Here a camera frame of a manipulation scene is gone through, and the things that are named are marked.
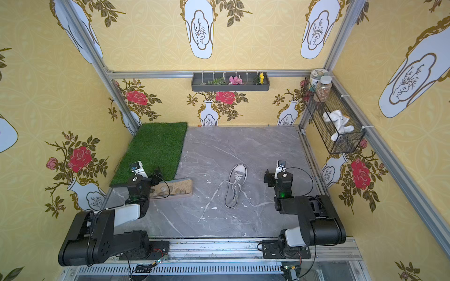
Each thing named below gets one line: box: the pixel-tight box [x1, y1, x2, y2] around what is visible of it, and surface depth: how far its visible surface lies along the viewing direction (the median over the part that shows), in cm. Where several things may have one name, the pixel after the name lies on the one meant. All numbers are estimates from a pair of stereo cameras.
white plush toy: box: [322, 109, 355, 142], surface depth 73 cm
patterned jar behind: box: [308, 68, 330, 92], surface depth 88 cm
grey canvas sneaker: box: [224, 163, 248, 209], surface depth 92 cm
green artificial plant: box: [199, 76, 228, 85], surface depth 90 cm
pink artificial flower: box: [228, 74, 244, 85], surface depth 90 cm
